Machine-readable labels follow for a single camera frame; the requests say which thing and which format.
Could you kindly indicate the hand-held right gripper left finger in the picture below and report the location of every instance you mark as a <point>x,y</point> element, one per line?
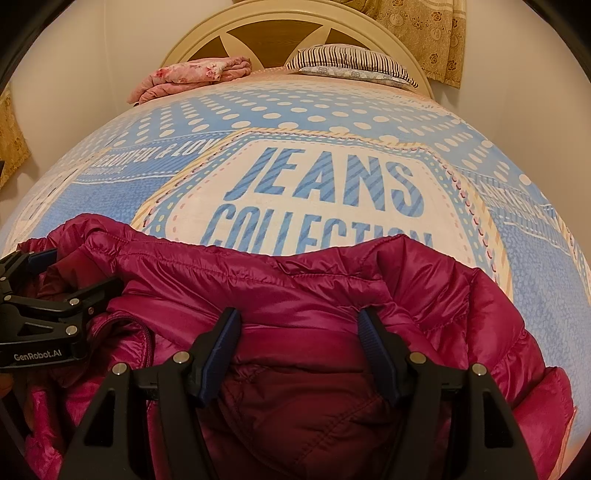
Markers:
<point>221,350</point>

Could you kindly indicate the cream wooden headboard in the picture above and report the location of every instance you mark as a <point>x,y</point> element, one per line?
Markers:
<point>277,18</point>

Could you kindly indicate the beige floral curtain panel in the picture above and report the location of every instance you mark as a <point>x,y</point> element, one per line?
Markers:
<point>415,37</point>

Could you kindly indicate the blue printed bed sheet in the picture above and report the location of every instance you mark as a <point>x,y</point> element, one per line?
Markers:
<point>323,161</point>

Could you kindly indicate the folded pink floral quilt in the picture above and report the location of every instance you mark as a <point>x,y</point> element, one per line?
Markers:
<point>184,76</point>

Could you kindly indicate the wide beige floral curtain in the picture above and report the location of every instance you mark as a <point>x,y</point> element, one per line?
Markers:
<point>11,134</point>

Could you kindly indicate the striped pillow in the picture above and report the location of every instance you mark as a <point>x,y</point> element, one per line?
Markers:
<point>351,60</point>

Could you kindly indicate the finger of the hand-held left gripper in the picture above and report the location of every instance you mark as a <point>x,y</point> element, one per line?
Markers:
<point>41,259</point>
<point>92,295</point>

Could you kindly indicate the magenta puffer jacket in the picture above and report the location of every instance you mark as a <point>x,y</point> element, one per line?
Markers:
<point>300,295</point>

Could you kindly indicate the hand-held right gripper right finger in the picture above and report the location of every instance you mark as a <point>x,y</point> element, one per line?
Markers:
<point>378,350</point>

